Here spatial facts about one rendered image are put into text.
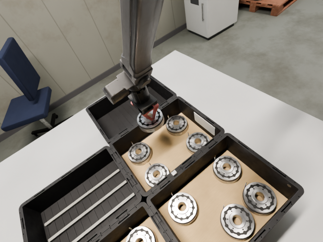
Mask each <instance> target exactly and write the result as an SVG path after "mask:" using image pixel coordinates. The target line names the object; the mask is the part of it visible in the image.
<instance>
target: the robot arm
mask: <svg viewBox="0 0 323 242"><path fill-rule="evenodd" d="M163 2H164V0H120V12H121V27H122V42H123V53H122V54H121V59H120V66H121V68H122V69H123V72H122V73H120V74H118V75H117V76H116V78H117V79H115V80H114V81H112V82H111V83H109V84H108V85H106V86H105V87H104V88H102V90H103V92H104V94H105V95H106V97H107V98H108V99H109V101H110V102H111V103H112V104H113V105H114V104H115V103H117V102H118V101H120V100H121V99H123V98H124V97H126V96H127V95H129V91H130V93H131V94H130V95H129V96H128V98H129V100H131V104H132V105H133V106H134V107H135V108H136V109H137V110H138V111H139V112H140V113H141V114H142V115H143V116H144V117H146V118H147V119H149V120H151V121H153V120H154V119H155V115H156V112H157V109H158V107H159V104H158V101H157V99H156V98H155V97H154V96H153V95H151V94H150V93H149V92H148V89H147V86H146V85H147V84H149V83H150V81H151V79H150V76H151V74H152V70H153V68H152V66H151V65H152V60H151V53H152V49H153V44H154V40H155V36H156V32H157V28H158V24H159V20H160V15H161V12H162V6H163ZM152 110H153V115H152V118H151V117H150V116H149V115H148V113H149V112H151V111H152Z"/></svg>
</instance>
